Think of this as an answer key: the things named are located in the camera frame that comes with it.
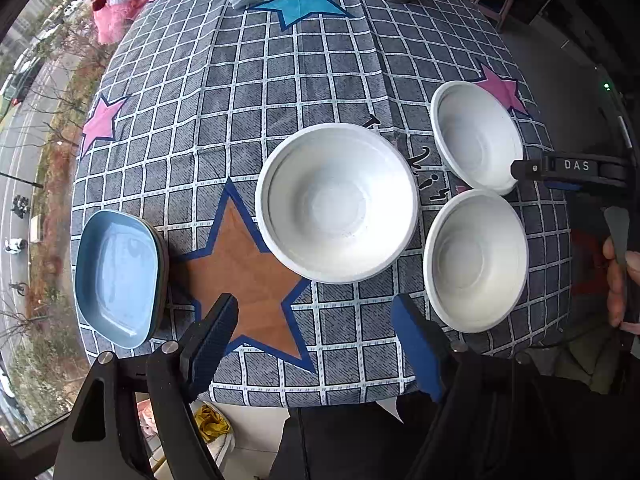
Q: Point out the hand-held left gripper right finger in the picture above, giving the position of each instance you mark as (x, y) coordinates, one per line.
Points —
(417, 350)

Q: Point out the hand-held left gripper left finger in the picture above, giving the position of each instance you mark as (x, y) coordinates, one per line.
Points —
(207, 350)

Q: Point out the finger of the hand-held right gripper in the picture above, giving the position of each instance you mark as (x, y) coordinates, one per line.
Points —
(555, 172)

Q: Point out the small white bowl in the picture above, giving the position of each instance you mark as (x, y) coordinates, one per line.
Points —
(475, 260)
(475, 135)

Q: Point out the blue square plate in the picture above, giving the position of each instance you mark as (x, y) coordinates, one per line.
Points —
(112, 275)

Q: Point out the large white bowl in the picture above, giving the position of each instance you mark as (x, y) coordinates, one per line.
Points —
(335, 205)

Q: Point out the person's right hand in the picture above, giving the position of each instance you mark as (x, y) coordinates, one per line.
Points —
(616, 290)

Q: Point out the yellow crumpled cloth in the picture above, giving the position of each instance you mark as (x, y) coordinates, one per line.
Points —
(211, 422)

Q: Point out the person's dark clothing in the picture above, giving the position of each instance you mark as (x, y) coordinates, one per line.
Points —
(350, 440)

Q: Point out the pink fluffy cloth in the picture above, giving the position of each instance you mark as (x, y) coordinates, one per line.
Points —
(150, 5)

